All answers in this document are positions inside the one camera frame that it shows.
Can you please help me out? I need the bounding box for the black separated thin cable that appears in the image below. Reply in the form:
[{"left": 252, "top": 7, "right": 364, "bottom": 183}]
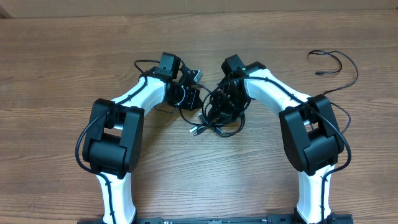
[{"left": 307, "top": 49, "right": 359, "bottom": 134}]

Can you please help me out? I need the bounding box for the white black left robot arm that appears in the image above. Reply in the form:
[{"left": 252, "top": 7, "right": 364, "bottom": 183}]
[{"left": 75, "top": 52, "right": 203, "bottom": 223}]

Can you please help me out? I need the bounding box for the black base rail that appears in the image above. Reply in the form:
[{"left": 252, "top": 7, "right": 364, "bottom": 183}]
[{"left": 77, "top": 213, "right": 354, "bottom": 224}]

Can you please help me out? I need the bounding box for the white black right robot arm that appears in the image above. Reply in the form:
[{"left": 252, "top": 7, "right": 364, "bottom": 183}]
[{"left": 207, "top": 55, "right": 348, "bottom": 223}]

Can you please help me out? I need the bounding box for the black USB cable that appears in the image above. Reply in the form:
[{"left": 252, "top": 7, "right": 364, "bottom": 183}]
[{"left": 178, "top": 82, "right": 246, "bottom": 138}]

